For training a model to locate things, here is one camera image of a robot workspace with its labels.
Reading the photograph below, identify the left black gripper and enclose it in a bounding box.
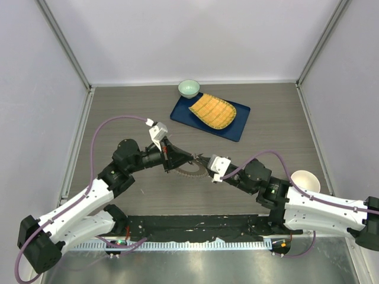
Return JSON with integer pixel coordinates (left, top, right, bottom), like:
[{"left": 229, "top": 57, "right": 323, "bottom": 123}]
[{"left": 127, "top": 135, "right": 194, "bottom": 173}]

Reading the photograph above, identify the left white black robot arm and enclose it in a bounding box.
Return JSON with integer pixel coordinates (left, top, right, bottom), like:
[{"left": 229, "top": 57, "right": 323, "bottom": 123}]
[{"left": 17, "top": 137, "right": 195, "bottom": 275}]

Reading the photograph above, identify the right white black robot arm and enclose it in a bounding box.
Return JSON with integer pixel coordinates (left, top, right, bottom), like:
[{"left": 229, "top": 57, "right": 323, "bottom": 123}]
[{"left": 195, "top": 155, "right": 378, "bottom": 251}]

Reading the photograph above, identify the dark blue tray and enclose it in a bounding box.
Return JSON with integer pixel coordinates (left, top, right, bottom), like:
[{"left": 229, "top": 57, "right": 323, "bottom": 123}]
[{"left": 170, "top": 92, "right": 250, "bottom": 142}]

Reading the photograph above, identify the yellow woven bamboo mat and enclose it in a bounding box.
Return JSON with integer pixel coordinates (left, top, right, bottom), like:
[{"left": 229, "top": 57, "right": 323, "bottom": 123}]
[{"left": 189, "top": 93, "right": 237, "bottom": 130}]

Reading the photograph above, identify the light green ceramic bowl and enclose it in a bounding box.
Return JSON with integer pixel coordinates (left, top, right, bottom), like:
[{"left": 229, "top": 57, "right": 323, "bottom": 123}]
[{"left": 178, "top": 79, "right": 200, "bottom": 99}]

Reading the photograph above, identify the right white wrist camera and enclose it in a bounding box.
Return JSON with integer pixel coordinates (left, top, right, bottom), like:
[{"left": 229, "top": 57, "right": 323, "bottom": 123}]
[{"left": 207, "top": 154, "right": 231, "bottom": 183}]

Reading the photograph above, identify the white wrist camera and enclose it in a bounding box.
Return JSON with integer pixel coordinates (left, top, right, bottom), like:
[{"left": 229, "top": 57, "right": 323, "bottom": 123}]
[
  {"left": 146, "top": 118, "right": 168, "bottom": 151},
  {"left": 207, "top": 154, "right": 231, "bottom": 183}
]

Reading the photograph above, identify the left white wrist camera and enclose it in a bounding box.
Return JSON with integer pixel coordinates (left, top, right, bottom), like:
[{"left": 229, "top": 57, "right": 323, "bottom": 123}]
[{"left": 146, "top": 118, "right": 168, "bottom": 151}]

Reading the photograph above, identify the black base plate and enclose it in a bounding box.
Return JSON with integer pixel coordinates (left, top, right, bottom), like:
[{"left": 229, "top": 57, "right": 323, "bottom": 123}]
[{"left": 100, "top": 214, "right": 303, "bottom": 243}]

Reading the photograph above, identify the slotted white cable duct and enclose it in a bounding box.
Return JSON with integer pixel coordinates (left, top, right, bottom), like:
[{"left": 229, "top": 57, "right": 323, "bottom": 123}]
[{"left": 71, "top": 238, "right": 272, "bottom": 253}]

